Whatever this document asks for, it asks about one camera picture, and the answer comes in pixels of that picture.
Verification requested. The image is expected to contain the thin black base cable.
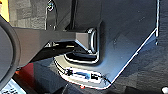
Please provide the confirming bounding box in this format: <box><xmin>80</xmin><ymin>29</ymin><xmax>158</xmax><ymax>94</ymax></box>
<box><xmin>98</xmin><ymin>74</ymin><xmax>114</xmax><ymax>85</ymax></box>

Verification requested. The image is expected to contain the black bracket with screw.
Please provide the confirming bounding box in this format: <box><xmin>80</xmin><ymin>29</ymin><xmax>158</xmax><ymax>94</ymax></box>
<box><xmin>44</xmin><ymin>0</ymin><xmax>78</xmax><ymax>32</ymax></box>

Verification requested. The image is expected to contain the dark round robot joint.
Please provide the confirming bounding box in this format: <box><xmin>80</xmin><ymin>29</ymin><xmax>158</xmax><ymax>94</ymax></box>
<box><xmin>0</xmin><ymin>14</ymin><xmax>22</xmax><ymax>92</ymax></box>

